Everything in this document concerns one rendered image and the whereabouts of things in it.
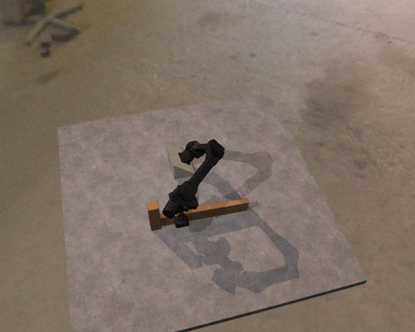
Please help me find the wooden side rail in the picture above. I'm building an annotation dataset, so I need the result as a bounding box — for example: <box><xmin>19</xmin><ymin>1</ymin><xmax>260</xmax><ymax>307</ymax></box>
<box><xmin>160</xmin><ymin>198</ymin><xmax>249</xmax><ymax>226</ymax></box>

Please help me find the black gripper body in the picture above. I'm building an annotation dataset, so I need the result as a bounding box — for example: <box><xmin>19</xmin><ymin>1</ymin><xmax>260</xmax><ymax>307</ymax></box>
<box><xmin>169</xmin><ymin>192</ymin><xmax>189</xmax><ymax>228</ymax></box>

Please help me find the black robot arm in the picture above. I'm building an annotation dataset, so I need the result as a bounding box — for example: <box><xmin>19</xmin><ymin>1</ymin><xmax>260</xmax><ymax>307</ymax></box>
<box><xmin>162</xmin><ymin>139</ymin><xmax>225</xmax><ymax>219</ymax></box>

